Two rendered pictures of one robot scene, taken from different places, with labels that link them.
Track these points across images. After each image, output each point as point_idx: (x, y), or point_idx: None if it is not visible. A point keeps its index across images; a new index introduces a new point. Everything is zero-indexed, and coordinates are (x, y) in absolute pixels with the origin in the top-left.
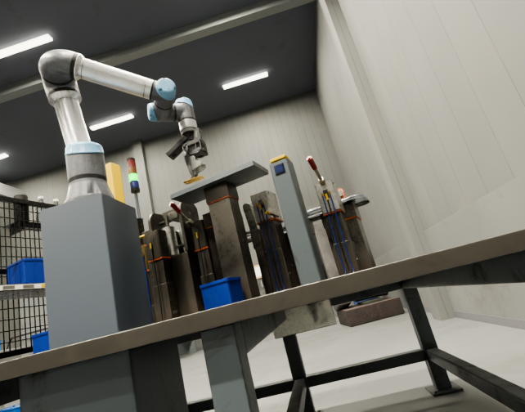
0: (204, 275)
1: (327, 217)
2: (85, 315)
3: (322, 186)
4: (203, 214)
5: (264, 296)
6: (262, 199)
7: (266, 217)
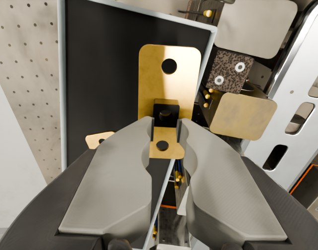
0: (199, 8)
1: (161, 204)
2: None
3: (156, 243)
4: (216, 54)
5: (16, 119)
6: (178, 192)
7: (174, 164)
